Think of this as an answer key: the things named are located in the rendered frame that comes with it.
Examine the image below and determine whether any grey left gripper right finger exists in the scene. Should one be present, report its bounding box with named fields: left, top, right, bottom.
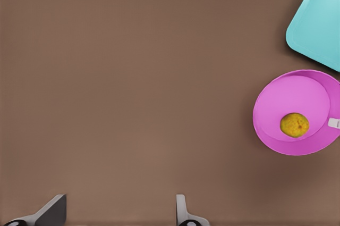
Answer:
left=175, top=194, right=211, bottom=226

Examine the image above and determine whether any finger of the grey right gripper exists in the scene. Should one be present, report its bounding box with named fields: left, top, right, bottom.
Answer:
left=327, top=117, right=340, bottom=130

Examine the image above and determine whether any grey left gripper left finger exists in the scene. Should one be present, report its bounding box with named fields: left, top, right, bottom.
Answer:
left=3, top=194, right=67, bottom=226

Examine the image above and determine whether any orange fruit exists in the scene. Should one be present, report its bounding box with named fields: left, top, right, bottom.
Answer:
left=280, top=112, right=310, bottom=138

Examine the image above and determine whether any pink round plate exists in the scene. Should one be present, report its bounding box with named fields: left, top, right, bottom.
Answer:
left=252, top=69, right=340, bottom=156

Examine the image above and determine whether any teal tray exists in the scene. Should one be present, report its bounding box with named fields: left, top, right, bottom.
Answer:
left=285, top=0, right=340, bottom=73

